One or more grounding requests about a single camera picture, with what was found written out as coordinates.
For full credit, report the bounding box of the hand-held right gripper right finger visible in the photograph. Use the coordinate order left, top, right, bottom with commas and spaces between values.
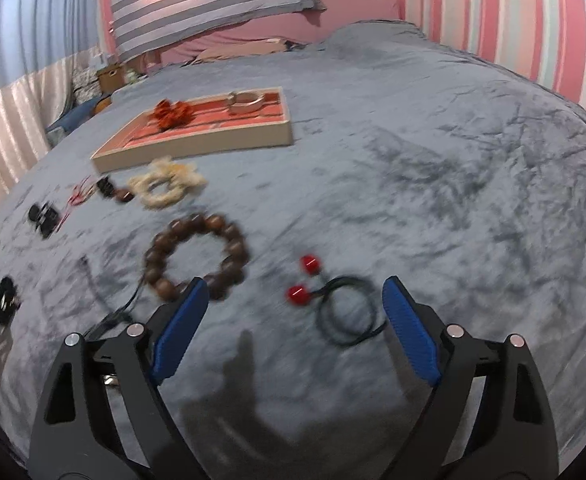
382, 275, 560, 480

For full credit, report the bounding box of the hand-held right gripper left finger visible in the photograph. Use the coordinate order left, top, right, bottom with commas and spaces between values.
28, 276, 210, 480

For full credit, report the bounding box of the black hair accessory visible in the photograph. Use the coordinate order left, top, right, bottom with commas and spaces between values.
0, 276, 21, 322

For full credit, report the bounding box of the red ball black hair tie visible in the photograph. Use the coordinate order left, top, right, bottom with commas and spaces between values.
285, 255, 389, 347

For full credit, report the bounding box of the black hair clip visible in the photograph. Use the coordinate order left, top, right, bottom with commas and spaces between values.
27, 201, 60, 239

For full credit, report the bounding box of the brown wooden bead bracelet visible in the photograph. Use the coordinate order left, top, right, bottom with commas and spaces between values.
142, 212, 251, 303

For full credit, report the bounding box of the cream flower scrunchie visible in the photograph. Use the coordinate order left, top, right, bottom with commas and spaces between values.
127, 157, 208, 211

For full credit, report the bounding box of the beige tray with red lining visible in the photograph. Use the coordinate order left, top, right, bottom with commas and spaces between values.
90, 86, 295, 174

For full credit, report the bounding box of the red scrunchie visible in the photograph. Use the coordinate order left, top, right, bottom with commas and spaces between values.
152, 100, 196, 131

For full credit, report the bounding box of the cream striped curtain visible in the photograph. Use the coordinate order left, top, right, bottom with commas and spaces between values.
0, 54, 83, 238

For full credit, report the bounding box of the grey plush blanket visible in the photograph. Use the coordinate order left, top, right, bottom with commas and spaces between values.
0, 20, 586, 480

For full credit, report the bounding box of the blue cloth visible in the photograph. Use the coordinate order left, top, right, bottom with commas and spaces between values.
44, 99, 101, 135

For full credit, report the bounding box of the cardboard box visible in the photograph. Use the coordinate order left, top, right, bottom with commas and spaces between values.
96, 61, 127, 95

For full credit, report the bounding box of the blue curtain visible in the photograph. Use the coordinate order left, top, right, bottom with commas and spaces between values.
0, 0, 101, 106

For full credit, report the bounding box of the beige pillow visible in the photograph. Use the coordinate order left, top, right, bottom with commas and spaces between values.
193, 36, 296, 64

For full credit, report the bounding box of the pink pillow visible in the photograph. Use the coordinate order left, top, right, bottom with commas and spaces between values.
158, 0, 403, 67

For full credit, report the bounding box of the grey striped hanging cloth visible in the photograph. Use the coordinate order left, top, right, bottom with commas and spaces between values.
104, 0, 328, 64

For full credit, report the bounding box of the black cord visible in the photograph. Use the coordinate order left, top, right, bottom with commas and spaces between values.
80, 255, 141, 338

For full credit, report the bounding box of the beige bangle bracelet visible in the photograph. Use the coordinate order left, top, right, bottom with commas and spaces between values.
227, 91, 266, 115

